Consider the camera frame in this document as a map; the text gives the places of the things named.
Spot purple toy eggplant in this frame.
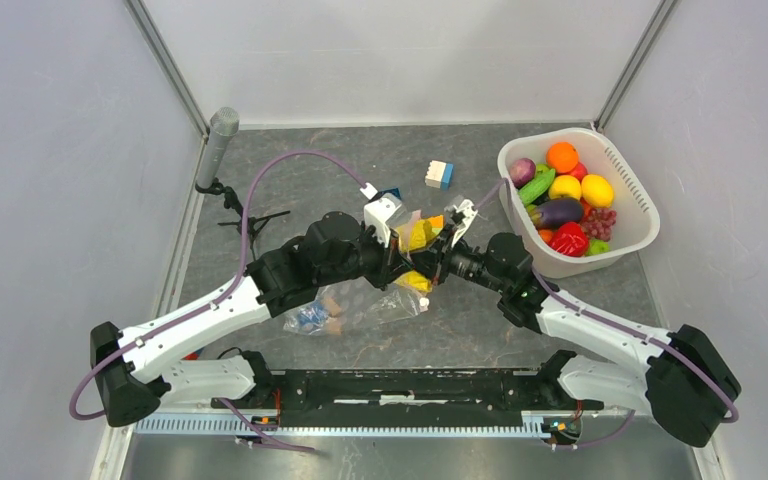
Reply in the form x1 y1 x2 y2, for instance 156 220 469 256
526 197 584 230

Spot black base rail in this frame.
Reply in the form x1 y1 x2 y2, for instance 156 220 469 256
233 368 604 428

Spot clear zip top bag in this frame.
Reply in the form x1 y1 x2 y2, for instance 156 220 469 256
281 277 429 335

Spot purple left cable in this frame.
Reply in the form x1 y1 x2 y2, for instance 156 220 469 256
69 149 375 422

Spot tan small block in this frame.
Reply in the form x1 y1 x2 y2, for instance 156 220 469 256
321 297 343 318

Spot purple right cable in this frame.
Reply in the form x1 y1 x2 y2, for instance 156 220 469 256
475 177 740 424

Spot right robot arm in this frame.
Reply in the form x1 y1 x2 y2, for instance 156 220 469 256
410 233 742 448

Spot grey microphone on tripod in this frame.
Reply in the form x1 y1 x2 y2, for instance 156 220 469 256
194 106 291 253

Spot red toy bell pepper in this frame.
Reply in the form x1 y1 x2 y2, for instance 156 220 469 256
548 222 590 257

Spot yellow toy fruit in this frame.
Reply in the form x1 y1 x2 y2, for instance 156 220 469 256
548 175 582 201

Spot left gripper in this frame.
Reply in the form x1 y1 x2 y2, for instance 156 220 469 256
318 221 415 291

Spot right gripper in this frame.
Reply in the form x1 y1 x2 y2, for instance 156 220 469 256
404 224 508 295

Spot white and blue block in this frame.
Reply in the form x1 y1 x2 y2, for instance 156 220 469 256
424 160 454 190

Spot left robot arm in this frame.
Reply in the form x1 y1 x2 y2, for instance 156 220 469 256
82 203 408 427

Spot dark blue flat block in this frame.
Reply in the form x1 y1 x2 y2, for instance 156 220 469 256
381 188 402 200

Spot blue green grey block stack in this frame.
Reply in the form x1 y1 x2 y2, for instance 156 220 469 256
289 304 327 333

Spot orange green yellow block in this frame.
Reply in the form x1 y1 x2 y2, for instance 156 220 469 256
424 215 445 233

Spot white plastic basket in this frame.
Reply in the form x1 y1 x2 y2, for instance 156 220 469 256
497 127 660 279

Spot purple toy onion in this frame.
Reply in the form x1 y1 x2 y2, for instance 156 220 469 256
508 158 537 189

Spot orange small block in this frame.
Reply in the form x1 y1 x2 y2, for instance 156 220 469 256
324 317 344 335

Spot orange toy fruit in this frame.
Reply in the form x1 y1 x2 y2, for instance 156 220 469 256
545 142 580 174

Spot purple toy grapes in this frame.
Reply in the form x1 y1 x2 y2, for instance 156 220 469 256
580 208 617 242

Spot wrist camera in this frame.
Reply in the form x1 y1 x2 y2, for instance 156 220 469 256
444 196 477 247
360 183 409 246

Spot purple cable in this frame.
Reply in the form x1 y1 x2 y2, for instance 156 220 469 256
69 149 375 422
475 177 740 424

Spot yellow toy cabbage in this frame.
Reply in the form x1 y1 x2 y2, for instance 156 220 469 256
395 218 439 295

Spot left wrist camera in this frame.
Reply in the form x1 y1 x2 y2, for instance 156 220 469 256
360 183 409 246

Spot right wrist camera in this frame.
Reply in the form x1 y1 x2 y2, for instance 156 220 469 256
444 196 477 247

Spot green toy cucumber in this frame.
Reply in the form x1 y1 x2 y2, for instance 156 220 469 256
518 168 556 206

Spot red toy apple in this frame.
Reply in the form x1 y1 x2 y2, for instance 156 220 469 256
568 162 589 182

